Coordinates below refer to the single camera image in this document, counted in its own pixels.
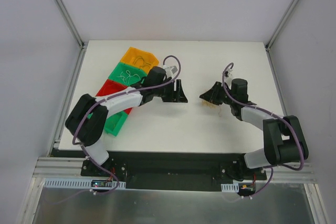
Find yellow orange wires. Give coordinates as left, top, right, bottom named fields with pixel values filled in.
left=201, top=100, right=223, bottom=118

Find dark wire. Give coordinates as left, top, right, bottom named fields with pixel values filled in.
left=132, top=55, right=153, bottom=69

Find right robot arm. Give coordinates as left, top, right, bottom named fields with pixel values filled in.
left=199, top=78, right=309, bottom=181

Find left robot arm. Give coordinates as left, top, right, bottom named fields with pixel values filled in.
left=65, top=66, right=188, bottom=176

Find orange plastic bin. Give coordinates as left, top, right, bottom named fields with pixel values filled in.
left=120, top=47, right=159, bottom=74

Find upper green plastic bin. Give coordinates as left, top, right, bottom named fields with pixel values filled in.
left=108, top=62, right=147, bottom=86

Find green plastic bin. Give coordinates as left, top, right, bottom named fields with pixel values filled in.
left=108, top=62, right=147, bottom=86
left=103, top=111, right=128, bottom=136

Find red plastic bin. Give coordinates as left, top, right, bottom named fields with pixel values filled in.
left=96, top=79, right=133, bottom=114

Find lower green plastic bin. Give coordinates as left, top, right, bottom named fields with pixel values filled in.
left=103, top=111, right=128, bottom=136

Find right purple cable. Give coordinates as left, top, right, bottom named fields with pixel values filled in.
left=222, top=62, right=306, bottom=200

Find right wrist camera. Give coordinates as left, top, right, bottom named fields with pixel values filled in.
left=223, top=69, right=233, bottom=79

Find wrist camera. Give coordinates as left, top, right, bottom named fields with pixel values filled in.
left=223, top=69, right=233, bottom=79
left=163, top=65, right=179, bottom=78

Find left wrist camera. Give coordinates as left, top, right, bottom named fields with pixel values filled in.
left=163, top=65, right=179, bottom=78

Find right aluminium frame post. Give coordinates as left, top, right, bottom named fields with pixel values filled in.
left=264, top=0, right=320, bottom=50

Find aluminium frame post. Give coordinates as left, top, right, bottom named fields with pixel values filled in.
left=54, top=0, right=86, bottom=49
left=264, top=0, right=320, bottom=50

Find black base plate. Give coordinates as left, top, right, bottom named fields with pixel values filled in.
left=51, top=149, right=301, bottom=192

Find right white cable duct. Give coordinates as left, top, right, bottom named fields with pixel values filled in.
left=220, top=183, right=239, bottom=193

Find white cable duct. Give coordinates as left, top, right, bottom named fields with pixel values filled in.
left=220, top=183, right=239, bottom=193
left=44, top=178, right=126, bottom=190

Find aluminium rail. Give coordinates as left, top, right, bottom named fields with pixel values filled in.
left=265, top=163, right=317, bottom=183

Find left white cable duct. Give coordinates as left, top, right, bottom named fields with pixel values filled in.
left=44, top=178, right=126, bottom=190

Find left aluminium frame post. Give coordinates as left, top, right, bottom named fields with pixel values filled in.
left=54, top=0, right=86, bottom=49

